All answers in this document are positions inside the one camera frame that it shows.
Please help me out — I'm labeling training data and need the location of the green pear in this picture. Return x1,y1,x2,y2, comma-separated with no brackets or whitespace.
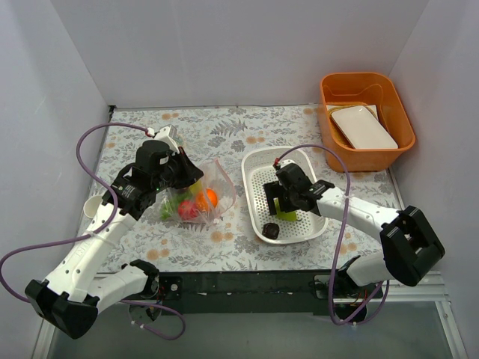
274,198,297,222

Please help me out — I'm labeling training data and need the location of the green grape bunch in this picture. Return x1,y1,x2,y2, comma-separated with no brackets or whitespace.
160,198,177,220

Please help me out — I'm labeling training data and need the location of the yellow banana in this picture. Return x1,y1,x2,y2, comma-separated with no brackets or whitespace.
189,180,203,197

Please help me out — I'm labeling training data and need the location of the red tomato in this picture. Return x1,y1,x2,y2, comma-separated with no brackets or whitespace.
177,200,198,221

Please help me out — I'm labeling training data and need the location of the orange fruit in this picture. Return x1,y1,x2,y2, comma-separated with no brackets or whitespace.
195,188,219,212

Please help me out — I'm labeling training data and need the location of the clear zip top bag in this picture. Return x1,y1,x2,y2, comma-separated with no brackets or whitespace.
157,159,237,225

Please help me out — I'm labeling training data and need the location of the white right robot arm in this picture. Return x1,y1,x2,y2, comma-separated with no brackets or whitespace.
263,164,445,298

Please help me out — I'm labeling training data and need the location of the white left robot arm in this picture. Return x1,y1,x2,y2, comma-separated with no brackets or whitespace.
25,138,204,339

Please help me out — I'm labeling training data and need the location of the white perforated plastic basket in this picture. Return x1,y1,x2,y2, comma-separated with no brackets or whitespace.
241,146,329,245

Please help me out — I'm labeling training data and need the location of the dark purple plum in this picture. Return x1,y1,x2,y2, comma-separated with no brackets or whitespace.
262,222,280,240

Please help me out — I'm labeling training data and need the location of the floral patterned table mat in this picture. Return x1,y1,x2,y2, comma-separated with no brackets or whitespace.
97,104,380,273

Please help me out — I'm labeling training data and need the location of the white paper cup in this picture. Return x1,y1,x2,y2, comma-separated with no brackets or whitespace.
83,195,103,219

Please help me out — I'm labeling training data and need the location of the white rectangular plate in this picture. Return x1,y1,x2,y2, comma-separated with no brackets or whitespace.
327,105,398,150

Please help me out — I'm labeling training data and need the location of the orange plastic tub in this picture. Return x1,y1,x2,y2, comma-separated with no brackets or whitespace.
317,72,416,172

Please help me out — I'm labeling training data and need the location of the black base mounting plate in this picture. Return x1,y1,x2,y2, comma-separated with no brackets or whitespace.
156,269,385,317

